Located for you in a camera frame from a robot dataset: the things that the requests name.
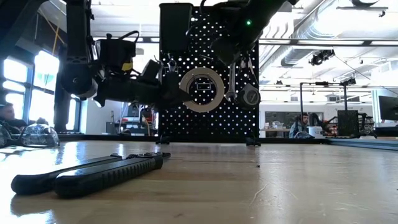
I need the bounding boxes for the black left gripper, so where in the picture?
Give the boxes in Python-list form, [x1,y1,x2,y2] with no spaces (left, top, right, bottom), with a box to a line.
[157,70,193,110]

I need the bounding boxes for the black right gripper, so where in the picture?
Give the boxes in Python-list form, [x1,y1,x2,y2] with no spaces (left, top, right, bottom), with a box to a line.
[210,33,250,67]

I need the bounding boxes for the white tape roll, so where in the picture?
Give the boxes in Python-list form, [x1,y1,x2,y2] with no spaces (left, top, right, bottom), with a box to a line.
[179,67,225,113]

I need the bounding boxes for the black perforated metal pegboard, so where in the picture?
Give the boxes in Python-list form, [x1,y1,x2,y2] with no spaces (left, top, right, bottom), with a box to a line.
[157,6,261,147]

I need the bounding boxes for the black tape measure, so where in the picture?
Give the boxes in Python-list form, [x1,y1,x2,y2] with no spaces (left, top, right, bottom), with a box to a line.
[238,83,262,110]

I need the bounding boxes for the black wire stripper pliers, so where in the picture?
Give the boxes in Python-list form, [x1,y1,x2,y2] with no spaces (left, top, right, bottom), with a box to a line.
[11,151,172,199]

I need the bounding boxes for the clear safety glasses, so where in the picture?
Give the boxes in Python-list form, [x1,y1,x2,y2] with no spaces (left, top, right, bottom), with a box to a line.
[0,123,60,149]

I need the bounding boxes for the black background monitor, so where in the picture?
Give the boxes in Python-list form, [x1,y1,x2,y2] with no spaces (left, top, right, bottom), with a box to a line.
[127,104,141,118]

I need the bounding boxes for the tall black pegboard bin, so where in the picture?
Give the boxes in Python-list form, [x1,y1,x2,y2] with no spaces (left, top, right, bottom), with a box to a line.
[159,2,194,54]

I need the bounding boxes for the cluttered background desk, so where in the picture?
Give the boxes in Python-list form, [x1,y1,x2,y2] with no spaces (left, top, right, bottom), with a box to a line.
[105,114,158,136]

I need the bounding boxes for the person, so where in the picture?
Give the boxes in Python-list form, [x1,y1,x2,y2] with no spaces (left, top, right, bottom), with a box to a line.
[0,101,28,131]
[288,113,312,139]

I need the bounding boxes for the black structural column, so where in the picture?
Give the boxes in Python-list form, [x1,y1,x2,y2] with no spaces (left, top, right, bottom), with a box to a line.
[53,45,76,132]

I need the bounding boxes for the small distant black pegboard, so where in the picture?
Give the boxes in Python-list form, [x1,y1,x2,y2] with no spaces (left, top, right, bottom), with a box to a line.
[338,109,359,137]

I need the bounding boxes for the black computer monitor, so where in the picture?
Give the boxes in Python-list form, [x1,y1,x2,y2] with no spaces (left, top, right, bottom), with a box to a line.
[377,95,398,122]

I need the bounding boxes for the silver ventilation duct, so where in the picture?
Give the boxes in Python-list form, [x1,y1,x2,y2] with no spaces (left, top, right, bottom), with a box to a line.
[257,0,346,74]

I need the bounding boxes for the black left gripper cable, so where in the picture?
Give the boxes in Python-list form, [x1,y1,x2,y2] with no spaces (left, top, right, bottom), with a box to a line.
[118,30,141,43]

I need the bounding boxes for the black ceiling-mounted camera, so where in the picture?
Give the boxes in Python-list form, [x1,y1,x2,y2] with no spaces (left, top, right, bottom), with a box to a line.
[308,49,336,67]

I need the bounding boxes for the black camera rig frame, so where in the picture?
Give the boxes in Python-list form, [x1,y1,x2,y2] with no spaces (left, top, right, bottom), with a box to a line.
[298,80,358,138]

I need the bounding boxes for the black aluminium table frame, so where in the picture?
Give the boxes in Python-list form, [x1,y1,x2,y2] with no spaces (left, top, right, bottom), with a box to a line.
[57,133,398,152]

